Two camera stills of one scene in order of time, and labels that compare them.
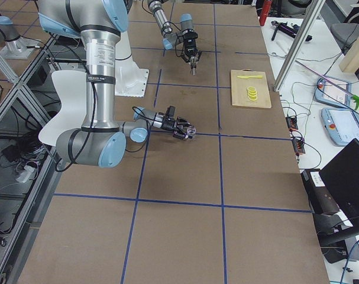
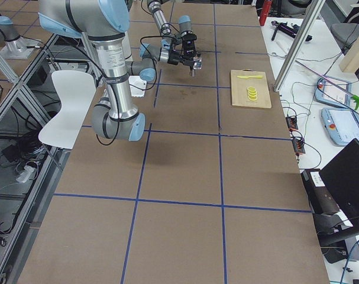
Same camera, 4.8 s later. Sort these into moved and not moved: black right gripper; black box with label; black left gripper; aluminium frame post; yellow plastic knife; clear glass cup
Moved: black right gripper; clear glass cup
Not moved: aluminium frame post; black box with label; yellow plastic knife; black left gripper
